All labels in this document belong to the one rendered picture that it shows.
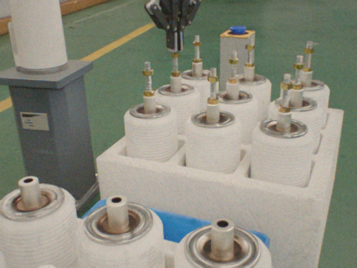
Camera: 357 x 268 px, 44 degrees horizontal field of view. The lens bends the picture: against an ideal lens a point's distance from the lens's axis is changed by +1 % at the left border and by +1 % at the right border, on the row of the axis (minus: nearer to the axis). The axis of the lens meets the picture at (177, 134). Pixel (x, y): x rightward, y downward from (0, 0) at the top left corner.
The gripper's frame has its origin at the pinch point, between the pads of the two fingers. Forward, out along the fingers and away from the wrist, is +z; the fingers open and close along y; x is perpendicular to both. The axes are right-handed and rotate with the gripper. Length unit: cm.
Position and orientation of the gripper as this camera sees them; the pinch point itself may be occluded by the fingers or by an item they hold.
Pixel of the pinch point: (174, 41)
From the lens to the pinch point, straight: 86.0
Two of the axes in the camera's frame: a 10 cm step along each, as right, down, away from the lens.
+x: 6.7, 2.9, -6.8
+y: -7.4, 3.0, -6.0
